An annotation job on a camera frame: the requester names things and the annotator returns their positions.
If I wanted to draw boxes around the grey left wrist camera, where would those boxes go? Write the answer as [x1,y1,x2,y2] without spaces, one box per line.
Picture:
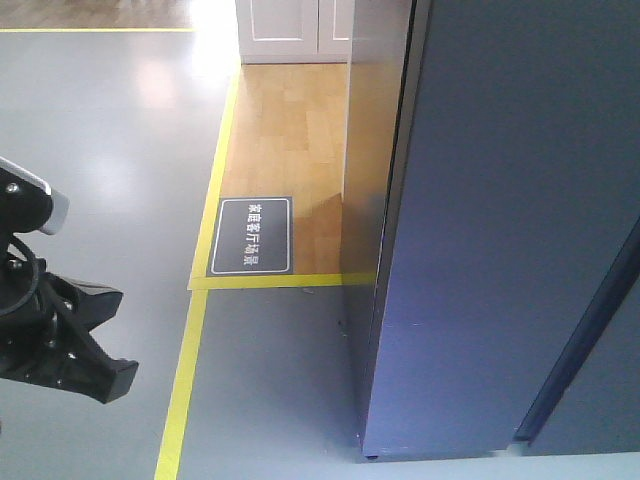
[1,157,70,235]

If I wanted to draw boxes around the fridge door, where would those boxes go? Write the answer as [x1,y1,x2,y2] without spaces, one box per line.
[362,1,639,457]

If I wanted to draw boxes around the fridge body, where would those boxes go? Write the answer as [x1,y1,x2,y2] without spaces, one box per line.
[340,1,415,439]

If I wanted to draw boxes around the white panelled cabinet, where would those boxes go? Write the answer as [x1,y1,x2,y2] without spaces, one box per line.
[234,0,414,65]

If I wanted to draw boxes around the dark floor sign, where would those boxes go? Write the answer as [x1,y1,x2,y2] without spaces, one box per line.
[207,196,293,277]

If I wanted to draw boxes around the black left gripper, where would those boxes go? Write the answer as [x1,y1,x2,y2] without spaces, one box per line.
[0,167,140,405]

